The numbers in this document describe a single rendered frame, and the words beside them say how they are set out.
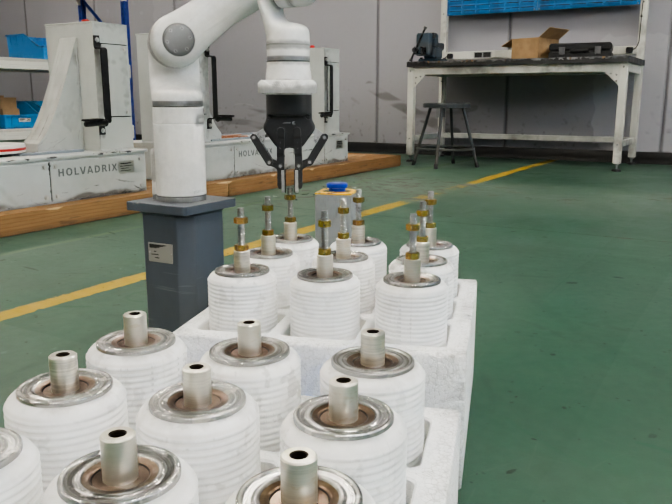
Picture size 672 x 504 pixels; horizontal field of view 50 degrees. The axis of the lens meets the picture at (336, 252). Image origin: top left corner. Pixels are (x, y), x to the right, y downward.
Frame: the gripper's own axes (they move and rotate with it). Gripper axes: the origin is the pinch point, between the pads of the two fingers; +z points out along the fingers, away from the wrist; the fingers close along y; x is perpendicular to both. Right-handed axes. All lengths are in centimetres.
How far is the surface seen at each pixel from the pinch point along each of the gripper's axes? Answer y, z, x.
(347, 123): -33, 10, -562
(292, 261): -0.8, 10.6, 14.2
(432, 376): -18.7, 20.0, 37.2
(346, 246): -8.9, 8.1, 15.5
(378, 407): -9, 10, 69
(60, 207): 94, 28, -157
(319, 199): -4.9, 4.9, -12.8
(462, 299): -27.0, 17.1, 13.0
